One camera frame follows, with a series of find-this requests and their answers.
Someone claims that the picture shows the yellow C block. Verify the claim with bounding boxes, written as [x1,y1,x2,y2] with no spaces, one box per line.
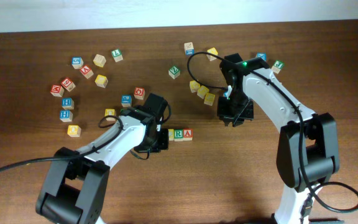
[168,129,174,141]

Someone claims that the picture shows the green R block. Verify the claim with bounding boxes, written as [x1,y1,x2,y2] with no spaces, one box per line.
[173,129,183,141]

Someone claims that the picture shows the red a block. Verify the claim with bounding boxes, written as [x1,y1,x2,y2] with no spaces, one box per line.
[183,128,193,141]
[80,65,94,79]

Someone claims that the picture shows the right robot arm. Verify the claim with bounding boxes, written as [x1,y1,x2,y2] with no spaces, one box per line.
[217,54,339,223]

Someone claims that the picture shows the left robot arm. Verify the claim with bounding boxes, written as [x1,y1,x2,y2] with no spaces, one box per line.
[35,93,170,224]

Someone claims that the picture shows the yellow block lower cluster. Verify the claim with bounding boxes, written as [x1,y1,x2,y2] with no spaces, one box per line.
[204,93,216,106]

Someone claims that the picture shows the yellow block cluster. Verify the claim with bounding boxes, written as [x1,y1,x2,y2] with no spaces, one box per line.
[197,85,209,99]
[204,93,216,106]

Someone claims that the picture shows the yellow block middle cluster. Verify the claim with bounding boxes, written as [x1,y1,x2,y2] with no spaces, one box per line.
[197,85,209,99]

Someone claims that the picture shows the yellow S block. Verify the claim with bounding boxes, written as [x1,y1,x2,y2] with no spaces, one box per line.
[190,80,200,93]

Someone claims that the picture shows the blue P block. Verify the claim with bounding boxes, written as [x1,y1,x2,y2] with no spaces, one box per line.
[121,95,132,108]

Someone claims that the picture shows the red Q block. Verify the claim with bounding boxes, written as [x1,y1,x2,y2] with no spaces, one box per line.
[134,87,145,100]

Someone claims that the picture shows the yellow O block centre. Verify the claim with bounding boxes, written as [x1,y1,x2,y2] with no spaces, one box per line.
[104,108,116,121]

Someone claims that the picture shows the yellow o block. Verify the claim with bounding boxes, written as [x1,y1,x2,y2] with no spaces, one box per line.
[67,125,81,138]
[104,108,116,121]

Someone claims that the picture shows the blue K block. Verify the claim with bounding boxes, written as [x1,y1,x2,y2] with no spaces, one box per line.
[256,52,267,61]

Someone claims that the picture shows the green J block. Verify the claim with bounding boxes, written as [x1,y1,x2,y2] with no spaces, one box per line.
[272,60,285,74]

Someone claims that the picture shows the yellow block top right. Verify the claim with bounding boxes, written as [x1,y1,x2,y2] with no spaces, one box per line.
[207,47,218,61]

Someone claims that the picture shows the green Z block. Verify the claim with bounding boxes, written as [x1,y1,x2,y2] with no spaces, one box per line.
[168,66,181,79]

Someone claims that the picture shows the plain blue-sided block top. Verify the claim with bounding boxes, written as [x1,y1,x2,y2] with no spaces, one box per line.
[184,42,195,55]

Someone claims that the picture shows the yellow block upper left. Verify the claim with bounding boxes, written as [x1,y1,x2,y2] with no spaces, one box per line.
[94,75,108,88]

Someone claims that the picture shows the yellow O block left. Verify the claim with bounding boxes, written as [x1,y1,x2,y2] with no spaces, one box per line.
[67,125,81,138]

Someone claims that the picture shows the blue H block lower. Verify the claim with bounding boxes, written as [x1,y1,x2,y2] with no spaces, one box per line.
[60,110,73,122]

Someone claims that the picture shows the blue h block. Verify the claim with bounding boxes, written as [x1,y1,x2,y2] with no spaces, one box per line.
[60,110,73,122]
[62,98,75,110]

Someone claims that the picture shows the green L block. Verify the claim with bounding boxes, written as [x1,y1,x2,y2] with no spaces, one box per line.
[111,49,123,62]

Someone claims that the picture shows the blue H block upper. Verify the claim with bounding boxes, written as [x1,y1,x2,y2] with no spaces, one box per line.
[62,98,75,110]

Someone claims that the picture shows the plain yellow-edged block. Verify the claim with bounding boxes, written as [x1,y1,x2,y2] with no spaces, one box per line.
[93,54,106,67]

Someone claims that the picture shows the red 9 block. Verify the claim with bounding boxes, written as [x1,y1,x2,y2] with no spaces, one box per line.
[61,78,76,91]

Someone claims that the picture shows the blue 5 block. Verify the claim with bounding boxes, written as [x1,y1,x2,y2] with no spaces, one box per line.
[71,57,84,70]

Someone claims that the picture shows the red M block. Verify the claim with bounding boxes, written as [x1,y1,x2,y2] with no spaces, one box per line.
[50,85,65,97]

